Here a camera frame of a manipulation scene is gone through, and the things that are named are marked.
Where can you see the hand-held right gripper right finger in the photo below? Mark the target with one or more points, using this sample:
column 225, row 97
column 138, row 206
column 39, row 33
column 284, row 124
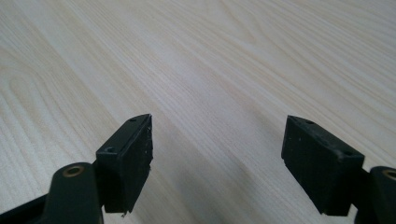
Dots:
column 320, row 174

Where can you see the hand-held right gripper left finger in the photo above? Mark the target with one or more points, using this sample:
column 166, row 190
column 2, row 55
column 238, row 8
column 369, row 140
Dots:
column 124, row 168

